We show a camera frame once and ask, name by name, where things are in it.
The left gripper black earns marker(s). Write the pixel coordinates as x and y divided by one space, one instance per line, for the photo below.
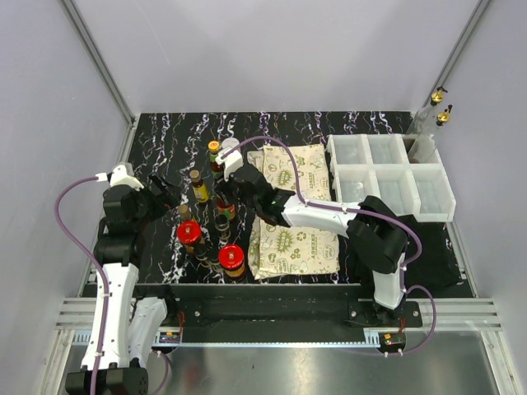
167 197

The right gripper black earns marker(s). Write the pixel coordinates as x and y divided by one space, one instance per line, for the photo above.
224 187

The yellow-cap sauce bottle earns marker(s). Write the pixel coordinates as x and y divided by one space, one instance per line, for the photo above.
226 209
214 148

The red-lid chili jar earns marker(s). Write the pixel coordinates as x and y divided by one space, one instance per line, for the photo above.
190 235
232 260

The gold-top glass oil bottle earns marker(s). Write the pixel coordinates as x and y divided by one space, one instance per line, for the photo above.
418 123

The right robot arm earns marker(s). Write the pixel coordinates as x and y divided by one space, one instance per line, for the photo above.
375 234

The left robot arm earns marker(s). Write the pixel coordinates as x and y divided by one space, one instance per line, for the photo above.
123 331

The small brown-cap bottle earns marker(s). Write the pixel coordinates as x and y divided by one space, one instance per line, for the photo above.
186 214

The brown-cap yellow-label bottle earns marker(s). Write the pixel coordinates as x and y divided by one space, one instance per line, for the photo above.
199 187

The grey-lid spice jar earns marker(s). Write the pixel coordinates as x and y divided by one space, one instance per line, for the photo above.
230 143

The white compartment organizer bin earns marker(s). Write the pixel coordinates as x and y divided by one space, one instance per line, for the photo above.
378 165

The black folded shirt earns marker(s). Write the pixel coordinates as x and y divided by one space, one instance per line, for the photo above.
436 269

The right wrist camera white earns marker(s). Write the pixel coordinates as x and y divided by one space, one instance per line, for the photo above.
230 161

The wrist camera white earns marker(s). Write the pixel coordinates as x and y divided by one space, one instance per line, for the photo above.
230 161
121 174

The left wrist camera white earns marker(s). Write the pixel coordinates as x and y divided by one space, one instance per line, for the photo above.
121 174

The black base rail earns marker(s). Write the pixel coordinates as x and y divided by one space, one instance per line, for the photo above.
278 314

